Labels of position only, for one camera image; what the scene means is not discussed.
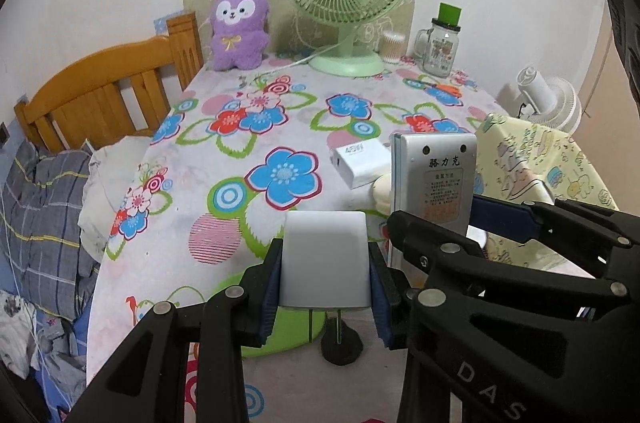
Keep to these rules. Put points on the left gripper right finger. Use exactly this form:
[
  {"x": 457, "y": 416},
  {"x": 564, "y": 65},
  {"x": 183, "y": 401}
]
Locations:
[{"x": 400, "y": 302}]

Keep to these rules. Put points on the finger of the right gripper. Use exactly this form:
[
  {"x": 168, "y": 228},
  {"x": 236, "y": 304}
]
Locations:
[
  {"x": 459, "y": 262},
  {"x": 560, "y": 224}
]

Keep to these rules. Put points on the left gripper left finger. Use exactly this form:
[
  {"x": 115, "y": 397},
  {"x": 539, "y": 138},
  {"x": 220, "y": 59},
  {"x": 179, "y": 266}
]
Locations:
[{"x": 144, "y": 380}]

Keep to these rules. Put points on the white rectangular device box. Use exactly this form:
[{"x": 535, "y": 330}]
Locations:
[{"x": 433, "y": 177}]

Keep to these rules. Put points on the cream bear compact mirror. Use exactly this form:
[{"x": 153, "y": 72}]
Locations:
[{"x": 381, "y": 192}]

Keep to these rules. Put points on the black key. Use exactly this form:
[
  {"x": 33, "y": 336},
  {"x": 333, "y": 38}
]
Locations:
[{"x": 340, "y": 344}]

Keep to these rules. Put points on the white cube adapter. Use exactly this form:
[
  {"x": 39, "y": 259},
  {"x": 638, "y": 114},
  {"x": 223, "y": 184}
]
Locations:
[{"x": 325, "y": 261}]

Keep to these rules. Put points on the white 45W charger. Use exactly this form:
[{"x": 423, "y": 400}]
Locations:
[{"x": 362, "y": 162}]

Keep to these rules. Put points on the green rounded pad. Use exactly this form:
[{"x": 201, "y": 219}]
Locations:
[{"x": 292, "y": 328}]

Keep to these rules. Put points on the yellow cartoon paper box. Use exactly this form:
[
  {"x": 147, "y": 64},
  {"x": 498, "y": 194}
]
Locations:
[{"x": 519, "y": 161}]

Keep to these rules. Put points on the white floor fan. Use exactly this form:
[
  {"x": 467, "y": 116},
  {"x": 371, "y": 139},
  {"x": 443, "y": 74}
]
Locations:
[{"x": 552, "y": 102}]

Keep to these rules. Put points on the beige door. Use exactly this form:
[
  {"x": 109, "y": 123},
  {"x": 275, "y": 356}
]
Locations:
[{"x": 609, "y": 130}]

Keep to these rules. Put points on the orange scissors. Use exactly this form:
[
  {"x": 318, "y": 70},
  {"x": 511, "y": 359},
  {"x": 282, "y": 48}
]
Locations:
[{"x": 446, "y": 89}]

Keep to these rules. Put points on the grey plaid pillow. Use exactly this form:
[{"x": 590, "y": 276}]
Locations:
[{"x": 41, "y": 200}]

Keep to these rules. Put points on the glass mason jar mug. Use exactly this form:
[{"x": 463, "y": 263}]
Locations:
[{"x": 436, "y": 47}]

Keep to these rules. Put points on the cotton swab container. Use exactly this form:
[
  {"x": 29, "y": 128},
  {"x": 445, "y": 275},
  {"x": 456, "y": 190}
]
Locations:
[{"x": 392, "y": 46}]

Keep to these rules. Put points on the floral tablecloth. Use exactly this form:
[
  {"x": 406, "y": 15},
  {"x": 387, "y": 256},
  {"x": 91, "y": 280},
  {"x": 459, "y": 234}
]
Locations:
[{"x": 237, "y": 152}]

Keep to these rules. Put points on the purple plush bunny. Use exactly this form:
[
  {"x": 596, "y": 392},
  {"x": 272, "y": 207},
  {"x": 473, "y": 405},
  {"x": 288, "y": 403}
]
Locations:
[{"x": 239, "y": 36}]

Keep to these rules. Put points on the beige patterned wall board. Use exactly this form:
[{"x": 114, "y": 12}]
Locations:
[{"x": 292, "y": 32}]

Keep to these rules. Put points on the wall power outlet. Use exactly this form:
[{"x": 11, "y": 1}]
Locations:
[{"x": 4, "y": 134}]

